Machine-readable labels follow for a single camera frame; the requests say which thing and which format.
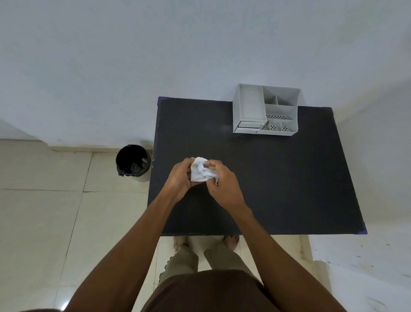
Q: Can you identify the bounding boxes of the person's foot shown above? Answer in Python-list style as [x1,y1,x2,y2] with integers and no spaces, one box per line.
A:
[222,234,241,251]
[173,236,189,253]

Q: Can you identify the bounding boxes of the grey desk organizer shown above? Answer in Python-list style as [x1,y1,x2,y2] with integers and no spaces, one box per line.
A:
[232,83,301,138]

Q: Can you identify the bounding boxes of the olive green trousers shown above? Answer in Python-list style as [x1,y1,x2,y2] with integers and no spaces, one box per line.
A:
[156,243,261,291]

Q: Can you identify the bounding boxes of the white paper wrapper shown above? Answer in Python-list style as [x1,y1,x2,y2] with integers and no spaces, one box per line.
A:
[190,156,220,186]

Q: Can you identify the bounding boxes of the crumpled trash in bin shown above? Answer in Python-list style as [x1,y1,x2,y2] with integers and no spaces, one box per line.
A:
[131,156,151,176]

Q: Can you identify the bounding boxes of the brown shirt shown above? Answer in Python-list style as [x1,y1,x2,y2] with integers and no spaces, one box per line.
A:
[141,269,283,312]

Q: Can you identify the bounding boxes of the person's left hand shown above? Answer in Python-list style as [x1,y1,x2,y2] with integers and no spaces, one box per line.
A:
[167,157,197,203]

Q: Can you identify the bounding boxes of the person's left forearm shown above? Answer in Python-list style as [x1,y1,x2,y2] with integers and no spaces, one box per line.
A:
[64,192,180,312]

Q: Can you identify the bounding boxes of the person's right hand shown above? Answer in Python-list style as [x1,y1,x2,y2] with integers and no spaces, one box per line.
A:
[203,159,248,213]

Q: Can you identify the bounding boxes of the person's right forearm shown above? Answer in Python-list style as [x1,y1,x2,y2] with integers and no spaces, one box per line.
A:
[228,205,347,312]

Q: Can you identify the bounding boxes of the black trash bin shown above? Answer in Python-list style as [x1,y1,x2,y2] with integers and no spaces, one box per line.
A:
[115,144,152,183]

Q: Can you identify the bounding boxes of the person's left foot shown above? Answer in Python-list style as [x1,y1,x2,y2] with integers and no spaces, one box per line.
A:
[173,236,189,253]

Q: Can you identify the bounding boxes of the person's right foot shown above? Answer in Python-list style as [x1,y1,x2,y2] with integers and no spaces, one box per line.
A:
[222,234,241,251]

